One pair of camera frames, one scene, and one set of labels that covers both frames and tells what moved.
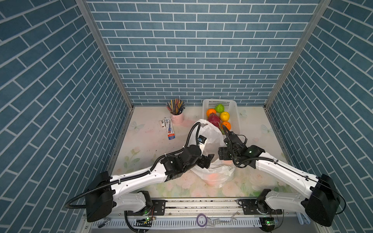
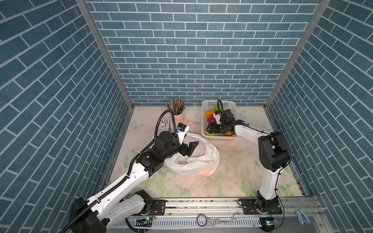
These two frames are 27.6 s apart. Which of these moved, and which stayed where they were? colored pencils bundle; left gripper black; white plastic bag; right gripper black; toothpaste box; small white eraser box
Moved: right gripper black; left gripper black; white plastic bag
Stayed: toothpaste box; small white eraser box; colored pencils bundle
